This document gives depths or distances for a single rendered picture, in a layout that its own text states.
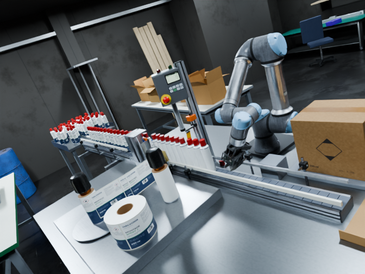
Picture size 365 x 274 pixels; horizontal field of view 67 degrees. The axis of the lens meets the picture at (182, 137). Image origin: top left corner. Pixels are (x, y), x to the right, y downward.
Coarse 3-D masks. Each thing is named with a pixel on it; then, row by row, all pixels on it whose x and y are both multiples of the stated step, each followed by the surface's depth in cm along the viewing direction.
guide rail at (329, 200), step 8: (200, 168) 158; (224, 176) 144; (232, 176) 139; (256, 184) 128; (264, 184) 124; (272, 184) 122; (288, 192) 115; (296, 192) 112; (304, 192) 110; (320, 200) 105; (328, 200) 102; (336, 200) 101
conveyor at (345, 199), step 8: (184, 168) 173; (216, 168) 160; (216, 176) 151; (240, 176) 143; (248, 176) 141; (248, 184) 134; (280, 184) 126; (288, 184) 124; (272, 192) 123; (280, 192) 121; (312, 192) 114; (320, 192) 112; (328, 192) 111; (304, 200) 111; (312, 200) 110; (344, 200) 104; (336, 208) 102
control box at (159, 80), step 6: (162, 72) 156; (168, 72) 155; (156, 78) 156; (162, 78) 156; (180, 78) 157; (156, 84) 157; (162, 84) 157; (168, 84) 158; (174, 84) 158; (156, 90) 159; (162, 90) 158; (168, 90) 159; (180, 90) 159; (162, 96) 159; (168, 96) 160; (174, 96) 160; (180, 96) 160; (186, 96) 161; (162, 102) 160; (174, 102) 162
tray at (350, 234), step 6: (360, 210) 103; (354, 216) 102; (360, 216) 101; (354, 222) 99; (360, 222) 98; (348, 228) 98; (354, 228) 97; (360, 228) 96; (342, 234) 94; (348, 234) 92; (354, 234) 90; (360, 234) 94; (348, 240) 93; (354, 240) 91; (360, 240) 90
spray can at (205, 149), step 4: (200, 140) 150; (204, 140) 150; (200, 144) 151; (204, 144) 150; (200, 148) 151; (204, 148) 150; (208, 148) 151; (204, 152) 151; (208, 152) 151; (204, 156) 152; (208, 156) 152; (204, 160) 154; (208, 160) 153; (212, 160) 154; (208, 164) 154; (212, 164) 154; (208, 168) 155; (212, 168) 154
